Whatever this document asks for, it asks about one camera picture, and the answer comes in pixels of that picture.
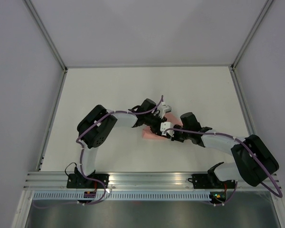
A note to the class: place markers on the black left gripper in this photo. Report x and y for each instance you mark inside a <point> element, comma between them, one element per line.
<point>156,129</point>

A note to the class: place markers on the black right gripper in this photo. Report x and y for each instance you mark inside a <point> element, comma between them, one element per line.
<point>175,138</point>

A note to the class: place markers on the pink cloth napkin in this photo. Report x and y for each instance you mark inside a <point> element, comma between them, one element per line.
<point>147,134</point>

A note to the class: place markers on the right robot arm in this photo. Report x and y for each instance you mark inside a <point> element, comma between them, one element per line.
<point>253,162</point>

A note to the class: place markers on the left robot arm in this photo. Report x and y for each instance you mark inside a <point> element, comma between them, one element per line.
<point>95,128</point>

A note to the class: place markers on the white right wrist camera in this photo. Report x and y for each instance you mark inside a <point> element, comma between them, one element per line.
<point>166,129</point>

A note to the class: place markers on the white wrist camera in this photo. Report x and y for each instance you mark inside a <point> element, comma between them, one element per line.
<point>166,129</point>
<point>165,109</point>

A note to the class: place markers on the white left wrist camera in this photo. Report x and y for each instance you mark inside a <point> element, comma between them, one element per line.
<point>165,109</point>

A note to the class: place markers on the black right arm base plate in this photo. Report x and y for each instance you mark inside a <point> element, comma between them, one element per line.
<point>206,181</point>

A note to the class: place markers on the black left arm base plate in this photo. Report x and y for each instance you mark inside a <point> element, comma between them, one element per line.
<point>79,182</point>

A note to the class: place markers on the left side aluminium rail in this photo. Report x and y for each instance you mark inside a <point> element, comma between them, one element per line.
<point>51,121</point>

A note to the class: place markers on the aluminium front rail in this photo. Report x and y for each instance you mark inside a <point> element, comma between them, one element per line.
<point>127,181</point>

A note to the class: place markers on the white slotted cable duct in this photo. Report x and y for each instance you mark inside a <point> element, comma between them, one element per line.
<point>126,195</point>

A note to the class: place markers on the right aluminium frame post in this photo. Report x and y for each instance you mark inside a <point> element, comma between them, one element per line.
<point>261,16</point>

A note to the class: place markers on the aluminium frame post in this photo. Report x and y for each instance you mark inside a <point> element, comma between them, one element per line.
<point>44,32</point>
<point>261,16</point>

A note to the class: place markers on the left aluminium frame post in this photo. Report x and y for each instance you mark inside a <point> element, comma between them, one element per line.
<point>44,32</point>

